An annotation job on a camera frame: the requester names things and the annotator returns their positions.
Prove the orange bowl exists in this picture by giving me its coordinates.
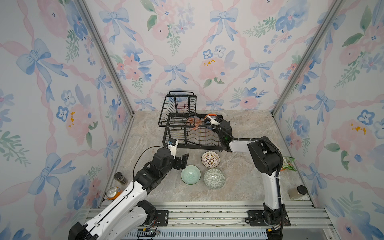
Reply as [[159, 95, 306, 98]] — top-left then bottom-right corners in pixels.
[[206, 114, 218, 119]]

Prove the pale green bowl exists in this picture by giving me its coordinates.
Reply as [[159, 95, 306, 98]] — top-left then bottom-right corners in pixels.
[[181, 165, 201, 185]]

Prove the white patterned bowl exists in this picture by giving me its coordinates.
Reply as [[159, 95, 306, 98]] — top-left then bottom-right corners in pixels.
[[201, 151, 220, 169]]

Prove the red patterned bowl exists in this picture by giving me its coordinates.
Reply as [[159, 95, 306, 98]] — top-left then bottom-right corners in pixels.
[[187, 117, 204, 130]]

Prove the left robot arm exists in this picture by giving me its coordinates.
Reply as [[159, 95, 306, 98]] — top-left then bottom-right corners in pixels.
[[68, 146, 189, 240]]

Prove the dark spice jar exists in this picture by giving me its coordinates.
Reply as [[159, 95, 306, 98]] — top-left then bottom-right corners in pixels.
[[114, 172, 128, 186]]

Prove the green patterned bowl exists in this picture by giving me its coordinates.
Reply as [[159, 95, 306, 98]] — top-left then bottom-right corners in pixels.
[[204, 168, 226, 190]]

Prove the orange-labelled tin can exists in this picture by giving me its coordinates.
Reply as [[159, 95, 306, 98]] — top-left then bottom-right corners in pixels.
[[106, 187, 122, 201]]

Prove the green snack packet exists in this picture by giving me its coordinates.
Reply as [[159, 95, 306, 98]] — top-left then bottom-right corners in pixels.
[[281, 156, 297, 172]]

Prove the black-lidded jar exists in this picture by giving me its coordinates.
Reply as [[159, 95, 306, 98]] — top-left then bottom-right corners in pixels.
[[288, 185, 308, 200]]

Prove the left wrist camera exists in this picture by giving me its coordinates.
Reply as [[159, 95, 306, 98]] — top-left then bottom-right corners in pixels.
[[167, 138, 179, 158]]

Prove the black wire dish rack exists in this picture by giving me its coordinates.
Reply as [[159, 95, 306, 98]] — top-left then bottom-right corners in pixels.
[[158, 91, 223, 152]]

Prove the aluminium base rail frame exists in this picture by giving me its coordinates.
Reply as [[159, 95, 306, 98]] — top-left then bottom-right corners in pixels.
[[85, 201, 339, 240]]

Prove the left aluminium corner post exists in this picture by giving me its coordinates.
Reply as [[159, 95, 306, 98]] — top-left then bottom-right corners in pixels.
[[73, 0, 135, 116]]

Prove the aluminium corner post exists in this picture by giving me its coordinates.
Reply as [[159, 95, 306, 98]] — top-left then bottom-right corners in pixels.
[[73, 0, 135, 116], [272, 0, 345, 117]]

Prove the right aluminium corner post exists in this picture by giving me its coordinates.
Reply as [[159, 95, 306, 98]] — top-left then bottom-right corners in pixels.
[[272, 0, 345, 117]]

